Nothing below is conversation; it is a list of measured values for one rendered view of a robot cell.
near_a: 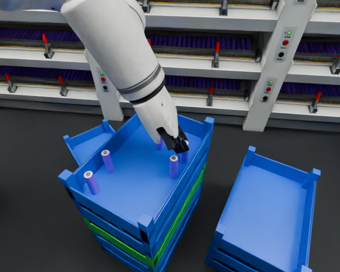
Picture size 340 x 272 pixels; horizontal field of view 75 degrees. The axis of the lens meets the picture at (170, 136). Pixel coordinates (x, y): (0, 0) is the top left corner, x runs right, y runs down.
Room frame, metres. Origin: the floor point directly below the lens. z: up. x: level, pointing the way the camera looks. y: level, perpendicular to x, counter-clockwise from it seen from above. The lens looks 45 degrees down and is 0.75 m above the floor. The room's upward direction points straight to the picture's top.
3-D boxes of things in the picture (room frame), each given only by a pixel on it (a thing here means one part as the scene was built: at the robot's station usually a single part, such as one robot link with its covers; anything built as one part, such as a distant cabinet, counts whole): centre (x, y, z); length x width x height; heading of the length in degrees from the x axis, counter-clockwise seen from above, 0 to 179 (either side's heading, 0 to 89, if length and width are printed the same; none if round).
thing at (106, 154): (0.31, 0.14, 0.36); 0.02 x 0.02 x 0.06
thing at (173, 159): (0.30, -0.01, 0.36); 0.02 x 0.02 x 0.06
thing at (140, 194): (0.33, 0.05, 0.36); 0.30 x 0.20 x 0.08; 151
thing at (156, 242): (0.33, 0.05, 0.28); 0.30 x 0.20 x 0.08; 151
